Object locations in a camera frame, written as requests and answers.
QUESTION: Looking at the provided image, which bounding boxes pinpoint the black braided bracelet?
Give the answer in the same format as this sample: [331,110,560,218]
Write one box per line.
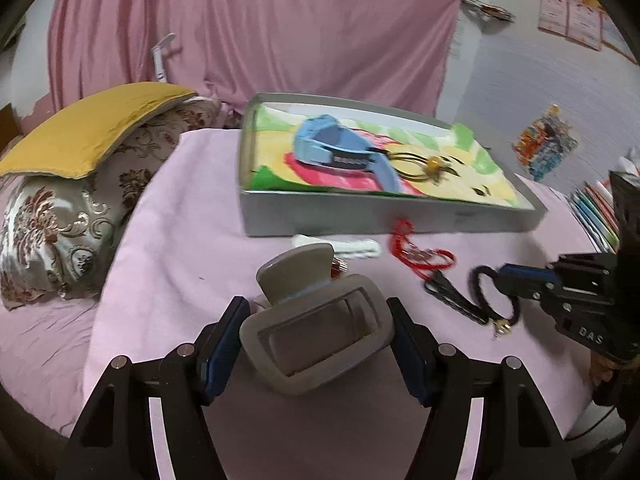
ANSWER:
[467,264,522,337]

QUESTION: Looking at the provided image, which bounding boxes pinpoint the black hair clip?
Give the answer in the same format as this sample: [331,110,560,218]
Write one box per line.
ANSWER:
[423,270,489,325]

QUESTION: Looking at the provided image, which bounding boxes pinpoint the red string bead bracelet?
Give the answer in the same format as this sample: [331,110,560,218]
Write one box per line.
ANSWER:
[388,216,458,282]

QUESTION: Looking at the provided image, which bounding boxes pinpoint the brown hair tie yellow bead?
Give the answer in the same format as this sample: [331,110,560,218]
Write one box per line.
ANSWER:
[368,148,459,183]

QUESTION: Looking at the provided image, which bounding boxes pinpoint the white wavy hair clip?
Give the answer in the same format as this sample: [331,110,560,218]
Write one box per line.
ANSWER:
[292,234,382,259]

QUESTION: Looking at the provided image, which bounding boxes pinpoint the beige claw hair clip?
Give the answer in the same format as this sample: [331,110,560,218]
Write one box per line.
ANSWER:
[240,244,394,396]

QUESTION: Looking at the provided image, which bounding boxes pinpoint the blue kids smartwatch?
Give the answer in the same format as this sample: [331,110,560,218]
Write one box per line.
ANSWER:
[293,115,401,193]

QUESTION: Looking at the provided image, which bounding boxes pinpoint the person's right hand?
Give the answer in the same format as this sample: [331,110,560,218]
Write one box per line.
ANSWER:
[589,352,623,387]

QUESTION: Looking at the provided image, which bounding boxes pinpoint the stack of books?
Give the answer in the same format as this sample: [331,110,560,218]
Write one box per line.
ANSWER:
[567,181,620,254]

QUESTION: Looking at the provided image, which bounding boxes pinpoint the pink bed blanket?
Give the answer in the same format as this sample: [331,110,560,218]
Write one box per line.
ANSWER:
[0,127,616,480]

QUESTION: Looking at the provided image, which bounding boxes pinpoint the floral satin pillow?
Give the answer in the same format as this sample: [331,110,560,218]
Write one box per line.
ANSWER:
[1,96,221,310]

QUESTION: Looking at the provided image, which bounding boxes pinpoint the grey shallow tray box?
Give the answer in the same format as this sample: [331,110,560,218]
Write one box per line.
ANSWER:
[238,93,547,236]

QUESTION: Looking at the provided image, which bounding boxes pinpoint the curtain tieback hook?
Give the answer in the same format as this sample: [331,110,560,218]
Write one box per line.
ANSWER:
[461,0,515,23]

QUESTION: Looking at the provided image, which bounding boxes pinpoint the colourful painted tray liner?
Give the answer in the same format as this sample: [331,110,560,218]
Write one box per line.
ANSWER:
[248,103,533,209]

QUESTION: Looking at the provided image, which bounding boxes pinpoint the pink curtain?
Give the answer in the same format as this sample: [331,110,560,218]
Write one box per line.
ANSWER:
[48,0,460,115]

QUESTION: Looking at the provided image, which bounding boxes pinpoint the yellow pillow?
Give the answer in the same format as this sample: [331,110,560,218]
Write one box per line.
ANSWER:
[1,81,196,180]

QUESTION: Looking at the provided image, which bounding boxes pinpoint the white clip lamp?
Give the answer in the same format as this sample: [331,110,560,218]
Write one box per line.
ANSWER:
[151,32,176,84]

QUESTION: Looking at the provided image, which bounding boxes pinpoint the wall certificates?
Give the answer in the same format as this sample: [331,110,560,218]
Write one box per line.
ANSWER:
[537,0,638,64]

